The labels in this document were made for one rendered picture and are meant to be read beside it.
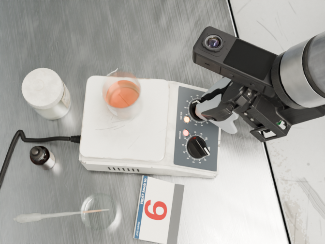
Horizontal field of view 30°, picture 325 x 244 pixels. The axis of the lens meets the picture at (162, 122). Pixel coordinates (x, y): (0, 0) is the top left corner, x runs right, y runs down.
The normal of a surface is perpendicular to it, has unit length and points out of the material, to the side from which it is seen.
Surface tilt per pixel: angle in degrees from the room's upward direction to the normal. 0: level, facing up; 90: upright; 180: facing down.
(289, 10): 0
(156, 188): 40
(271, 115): 30
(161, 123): 0
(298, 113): 76
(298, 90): 70
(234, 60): 12
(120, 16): 0
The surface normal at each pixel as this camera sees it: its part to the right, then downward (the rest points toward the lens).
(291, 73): -0.87, 0.10
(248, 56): 0.00, -0.45
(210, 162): 0.46, -0.19
